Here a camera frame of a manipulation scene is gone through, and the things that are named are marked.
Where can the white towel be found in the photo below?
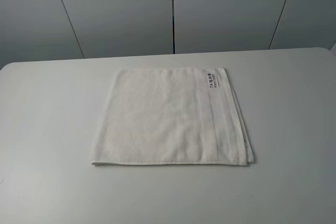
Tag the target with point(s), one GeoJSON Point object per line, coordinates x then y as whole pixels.
{"type": "Point", "coordinates": [178, 116]}

